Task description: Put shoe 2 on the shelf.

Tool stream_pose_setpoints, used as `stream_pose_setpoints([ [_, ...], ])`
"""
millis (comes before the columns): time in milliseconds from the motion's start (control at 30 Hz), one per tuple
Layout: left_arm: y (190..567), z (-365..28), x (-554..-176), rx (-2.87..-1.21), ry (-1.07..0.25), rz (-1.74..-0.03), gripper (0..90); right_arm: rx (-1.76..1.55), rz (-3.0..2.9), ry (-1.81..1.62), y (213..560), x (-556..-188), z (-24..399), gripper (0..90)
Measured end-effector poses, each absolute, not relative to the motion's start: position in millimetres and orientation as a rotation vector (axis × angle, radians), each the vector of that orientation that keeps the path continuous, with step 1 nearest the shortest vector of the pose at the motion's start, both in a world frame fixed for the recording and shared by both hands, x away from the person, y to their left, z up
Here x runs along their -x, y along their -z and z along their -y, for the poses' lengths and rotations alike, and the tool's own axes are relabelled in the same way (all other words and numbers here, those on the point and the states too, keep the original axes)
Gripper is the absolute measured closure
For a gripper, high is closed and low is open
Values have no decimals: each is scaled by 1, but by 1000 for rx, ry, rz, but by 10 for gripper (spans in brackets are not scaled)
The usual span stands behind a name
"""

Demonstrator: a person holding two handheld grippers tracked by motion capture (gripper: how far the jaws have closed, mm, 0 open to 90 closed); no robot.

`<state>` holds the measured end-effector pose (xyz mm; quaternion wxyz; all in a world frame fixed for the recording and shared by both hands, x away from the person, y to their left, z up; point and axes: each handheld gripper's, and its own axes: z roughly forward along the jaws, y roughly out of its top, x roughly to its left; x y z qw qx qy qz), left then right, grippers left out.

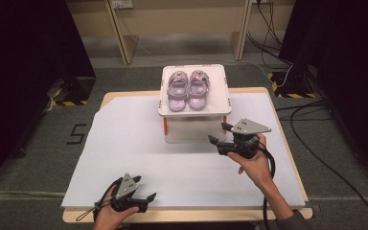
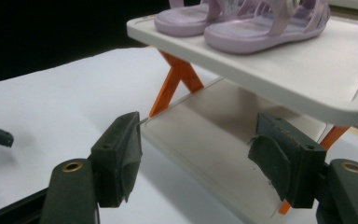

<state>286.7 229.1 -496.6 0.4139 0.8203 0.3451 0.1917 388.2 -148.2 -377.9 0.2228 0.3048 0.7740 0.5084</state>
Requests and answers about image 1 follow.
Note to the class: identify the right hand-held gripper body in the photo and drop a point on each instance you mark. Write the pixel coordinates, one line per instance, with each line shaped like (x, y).
(246, 145)

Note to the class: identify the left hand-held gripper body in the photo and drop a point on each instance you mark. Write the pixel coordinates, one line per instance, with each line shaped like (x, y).
(124, 195)

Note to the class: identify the white two-tier shoe rack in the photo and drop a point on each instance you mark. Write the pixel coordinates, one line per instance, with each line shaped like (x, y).
(217, 96)

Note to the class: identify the pink child's sandal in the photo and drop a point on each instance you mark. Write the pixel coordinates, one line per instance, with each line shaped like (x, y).
(176, 103)
(198, 102)

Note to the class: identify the person's right hand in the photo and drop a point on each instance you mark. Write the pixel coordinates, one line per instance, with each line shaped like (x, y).
(257, 167)

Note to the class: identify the person's left hand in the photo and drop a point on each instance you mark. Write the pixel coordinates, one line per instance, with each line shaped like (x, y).
(108, 217)

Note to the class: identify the light wooden table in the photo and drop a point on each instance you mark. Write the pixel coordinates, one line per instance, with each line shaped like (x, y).
(172, 215)

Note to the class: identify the white foam sheet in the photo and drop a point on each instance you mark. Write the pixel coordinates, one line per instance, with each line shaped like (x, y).
(134, 143)

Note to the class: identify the striped black stand base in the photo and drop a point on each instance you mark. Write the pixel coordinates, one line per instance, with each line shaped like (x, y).
(292, 84)
(73, 91)

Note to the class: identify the beige wooden desk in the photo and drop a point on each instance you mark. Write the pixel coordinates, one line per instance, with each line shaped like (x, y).
(185, 19)

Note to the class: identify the black curtain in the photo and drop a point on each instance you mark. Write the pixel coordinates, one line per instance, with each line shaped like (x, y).
(25, 64)
(348, 64)

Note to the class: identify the white wall socket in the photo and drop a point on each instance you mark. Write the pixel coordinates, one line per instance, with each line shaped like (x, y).
(122, 4)

